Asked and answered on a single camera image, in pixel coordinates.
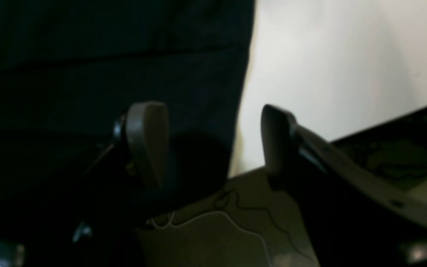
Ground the black T-shirt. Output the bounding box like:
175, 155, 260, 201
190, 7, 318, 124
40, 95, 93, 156
0, 0, 255, 214

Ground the white floor cable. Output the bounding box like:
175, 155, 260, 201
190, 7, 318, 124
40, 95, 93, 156
146, 211, 273, 267

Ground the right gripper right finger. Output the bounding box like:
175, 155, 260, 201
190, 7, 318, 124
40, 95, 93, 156
261, 105, 427, 232

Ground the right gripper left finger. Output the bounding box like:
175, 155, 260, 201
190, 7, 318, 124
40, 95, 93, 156
113, 102, 169, 189

